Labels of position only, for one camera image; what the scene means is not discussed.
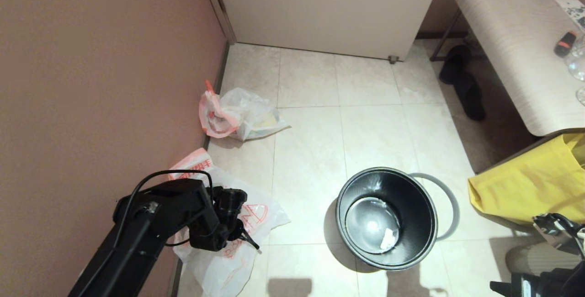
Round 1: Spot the white red-printed trash bag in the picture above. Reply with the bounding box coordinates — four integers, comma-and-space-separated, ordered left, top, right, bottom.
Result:
199, 80, 292, 142
169, 148, 291, 297

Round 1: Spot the grey bin ring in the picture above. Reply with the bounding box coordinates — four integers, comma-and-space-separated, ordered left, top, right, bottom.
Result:
411, 173, 460, 241

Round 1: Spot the yellow fabric bag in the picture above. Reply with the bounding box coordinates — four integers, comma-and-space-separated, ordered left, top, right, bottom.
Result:
467, 133, 585, 228

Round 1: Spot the black round trash bin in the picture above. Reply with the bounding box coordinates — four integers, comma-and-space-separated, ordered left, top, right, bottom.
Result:
337, 168, 439, 271

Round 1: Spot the small white litter scrap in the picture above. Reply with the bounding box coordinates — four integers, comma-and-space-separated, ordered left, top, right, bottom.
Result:
381, 228, 399, 250

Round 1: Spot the grey skirting board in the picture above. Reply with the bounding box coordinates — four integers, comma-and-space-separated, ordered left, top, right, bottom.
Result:
167, 41, 231, 297

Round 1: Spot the black marker with red band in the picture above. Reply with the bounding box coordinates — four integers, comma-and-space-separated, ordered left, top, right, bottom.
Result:
554, 31, 578, 58

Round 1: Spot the light woodgrain desk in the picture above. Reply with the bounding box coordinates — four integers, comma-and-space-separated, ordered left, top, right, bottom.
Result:
429, 0, 585, 137

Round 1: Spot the white leaflet with blue print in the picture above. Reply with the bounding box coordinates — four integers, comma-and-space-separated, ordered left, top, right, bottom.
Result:
555, 0, 585, 29

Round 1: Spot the white door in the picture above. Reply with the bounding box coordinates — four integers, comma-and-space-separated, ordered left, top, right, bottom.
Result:
211, 0, 447, 62

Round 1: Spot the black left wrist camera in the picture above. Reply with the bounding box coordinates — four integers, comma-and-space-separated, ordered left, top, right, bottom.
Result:
213, 187, 248, 225

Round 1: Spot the beige door frame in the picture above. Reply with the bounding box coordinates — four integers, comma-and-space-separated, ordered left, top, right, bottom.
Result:
197, 0, 238, 45

